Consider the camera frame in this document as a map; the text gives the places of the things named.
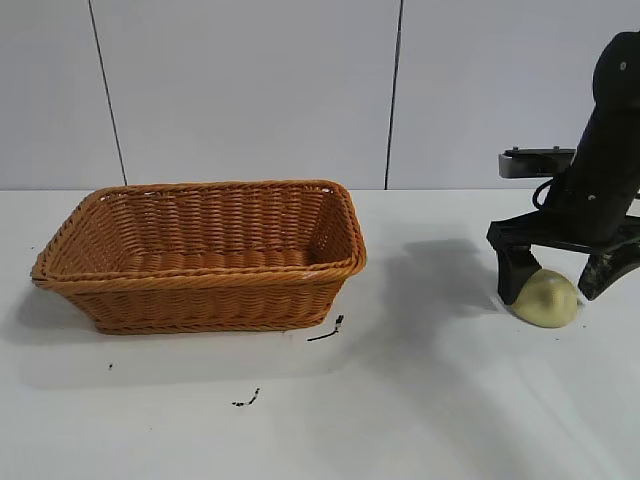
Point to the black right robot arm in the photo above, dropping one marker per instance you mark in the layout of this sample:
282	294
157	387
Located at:
617	100

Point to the brown woven wicker basket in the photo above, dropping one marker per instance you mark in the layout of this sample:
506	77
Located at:
200	295

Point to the yellow round fruit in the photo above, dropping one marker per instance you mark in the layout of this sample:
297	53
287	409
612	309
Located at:
547	302

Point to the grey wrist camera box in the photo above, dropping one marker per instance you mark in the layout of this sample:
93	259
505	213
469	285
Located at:
530	167

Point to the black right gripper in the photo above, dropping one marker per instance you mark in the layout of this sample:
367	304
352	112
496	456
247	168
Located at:
585	215

